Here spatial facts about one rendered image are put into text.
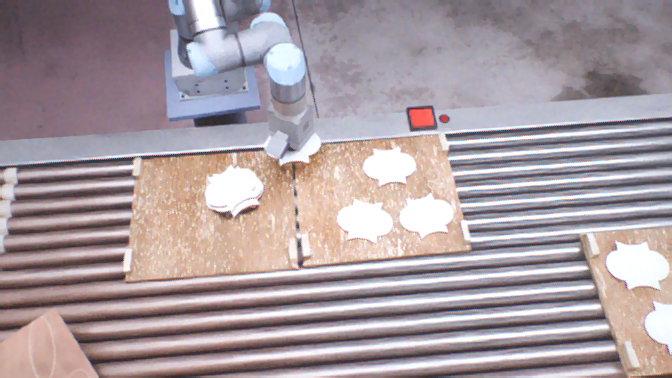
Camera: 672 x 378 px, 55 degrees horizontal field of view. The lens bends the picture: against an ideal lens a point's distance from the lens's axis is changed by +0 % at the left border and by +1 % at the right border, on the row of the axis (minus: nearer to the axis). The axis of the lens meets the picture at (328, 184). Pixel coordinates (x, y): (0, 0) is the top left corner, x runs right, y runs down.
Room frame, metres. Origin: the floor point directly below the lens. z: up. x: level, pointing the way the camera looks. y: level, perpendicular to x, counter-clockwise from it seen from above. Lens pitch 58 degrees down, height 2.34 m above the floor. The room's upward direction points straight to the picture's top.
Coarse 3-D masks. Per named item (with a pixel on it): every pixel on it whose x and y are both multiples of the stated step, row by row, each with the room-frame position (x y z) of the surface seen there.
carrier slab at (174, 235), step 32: (160, 160) 0.97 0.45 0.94; (192, 160) 0.97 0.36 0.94; (224, 160) 0.97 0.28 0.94; (256, 160) 0.97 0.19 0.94; (160, 192) 0.87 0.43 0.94; (192, 192) 0.87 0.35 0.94; (288, 192) 0.87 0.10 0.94; (160, 224) 0.77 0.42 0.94; (192, 224) 0.77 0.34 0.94; (224, 224) 0.77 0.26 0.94; (256, 224) 0.77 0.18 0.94; (288, 224) 0.77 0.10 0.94; (160, 256) 0.69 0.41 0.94; (192, 256) 0.68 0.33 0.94; (224, 256) 0.68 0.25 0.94; (256, 256) 0.68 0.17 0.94; (288, 256) 0.68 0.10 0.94
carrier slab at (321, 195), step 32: (320, 160) 0.97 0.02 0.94; (352, 160) 0.97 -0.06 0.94; (416, 160) 0.97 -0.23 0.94; (448, 160) 0.97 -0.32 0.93; (320, 192) 0.87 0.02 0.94; (352, 192) 0.87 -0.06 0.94; (384, 192) 0.87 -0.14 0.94; (416, 192) 0.87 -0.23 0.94; (448, 192) 0.87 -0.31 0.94; (320, 224) 0.77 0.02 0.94; (448, 224) 0.77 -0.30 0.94; (320, 256) 0.68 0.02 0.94; (352, 256) 0.68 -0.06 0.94; (384, 256) 0.68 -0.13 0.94; (416, 256) 0.69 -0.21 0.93
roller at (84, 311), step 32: (256, 288) 0.61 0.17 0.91; (288, 288) 0.61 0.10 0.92; (320, 288) 0.61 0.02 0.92; (352, 288) 0.61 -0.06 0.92; (384, 288) 0.61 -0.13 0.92; (416, 288) 0.61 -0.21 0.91; (448, 288) 0.62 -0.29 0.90; (0, 320) 0.53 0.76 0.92; (32, 320) 0.53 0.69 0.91; (64, 320) 0.54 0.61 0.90
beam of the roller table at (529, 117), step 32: (640, 96) 1.20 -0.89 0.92; (192, 128) 1.09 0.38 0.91; (224, 128) 1.09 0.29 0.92; (256, 128) 1.09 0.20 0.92; (320, 128) 1.09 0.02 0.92; (352, 128) 1.09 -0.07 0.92; (384, 128) 1.09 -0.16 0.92; (448, 128) 1.09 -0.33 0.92; (480, 128) 1.09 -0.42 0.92; (512, 128) 1.09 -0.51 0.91; (544, 128) 1.10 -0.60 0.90; (0, 160) 0.98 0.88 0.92; (32, 160) 0.98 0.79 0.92; (64, 160) 0.98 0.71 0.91; (96, 160) 0.99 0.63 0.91; (128, 160) 0.99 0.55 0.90
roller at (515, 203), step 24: (576, 192) 0.88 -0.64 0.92; (600, 192) 0.88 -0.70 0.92; (624, 192) 0.88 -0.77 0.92; (648, 192) 0.88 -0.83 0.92; (0, 240) 0.74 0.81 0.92; (24, 240) 0.74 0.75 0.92; (48, 240) 0.74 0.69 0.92; (72, 240) 0.74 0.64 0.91; (96, 240) 0.74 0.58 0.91; (120, 240) 0.74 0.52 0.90
